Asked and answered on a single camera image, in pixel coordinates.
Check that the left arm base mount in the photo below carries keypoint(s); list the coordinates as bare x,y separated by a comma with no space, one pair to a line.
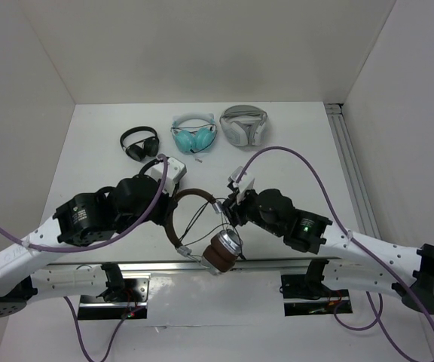
131,303

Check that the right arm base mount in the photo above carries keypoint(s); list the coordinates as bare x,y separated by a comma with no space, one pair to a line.
300,300

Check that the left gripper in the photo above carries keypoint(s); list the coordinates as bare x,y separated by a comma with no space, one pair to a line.
169,204

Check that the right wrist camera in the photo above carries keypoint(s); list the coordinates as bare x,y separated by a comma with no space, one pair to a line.
239,182

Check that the brown silver headphones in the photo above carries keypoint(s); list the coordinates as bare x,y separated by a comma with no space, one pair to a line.
225,246

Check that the teal headphones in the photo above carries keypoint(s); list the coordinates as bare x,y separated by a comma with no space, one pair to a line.
194,139

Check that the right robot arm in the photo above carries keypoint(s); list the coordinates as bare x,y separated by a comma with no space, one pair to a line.
347,260

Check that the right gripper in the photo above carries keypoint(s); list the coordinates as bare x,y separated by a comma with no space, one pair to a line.
233,210

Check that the black headphones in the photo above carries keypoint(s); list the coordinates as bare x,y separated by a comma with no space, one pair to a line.
139,150
146,168

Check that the white grey gaming headset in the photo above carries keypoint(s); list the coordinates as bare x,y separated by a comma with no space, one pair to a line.
244,125

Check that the black headphones near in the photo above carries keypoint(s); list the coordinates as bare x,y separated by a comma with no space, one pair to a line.
146,168

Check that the black headphones far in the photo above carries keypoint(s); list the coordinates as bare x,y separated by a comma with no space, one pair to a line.
139,150

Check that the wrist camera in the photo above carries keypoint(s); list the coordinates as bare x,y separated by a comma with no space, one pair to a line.
172,171
239,182

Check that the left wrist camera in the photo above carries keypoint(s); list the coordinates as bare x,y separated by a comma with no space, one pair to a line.
172,171

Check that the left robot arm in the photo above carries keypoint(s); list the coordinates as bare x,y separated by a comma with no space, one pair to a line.
26,275

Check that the aluminium rail right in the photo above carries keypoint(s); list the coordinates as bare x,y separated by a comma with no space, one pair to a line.
352,173

